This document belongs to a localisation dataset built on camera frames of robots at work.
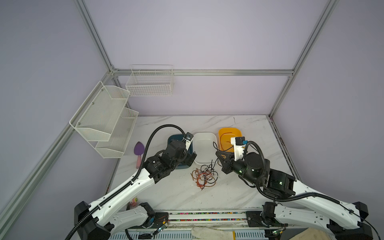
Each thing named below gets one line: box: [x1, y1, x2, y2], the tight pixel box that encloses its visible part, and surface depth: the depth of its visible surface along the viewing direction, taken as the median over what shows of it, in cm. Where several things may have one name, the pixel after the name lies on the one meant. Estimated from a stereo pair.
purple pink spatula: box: [134, 141, 145, 169], surface depth 104 cm
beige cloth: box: [288, 227, 332, 240], surface depth 71 cm
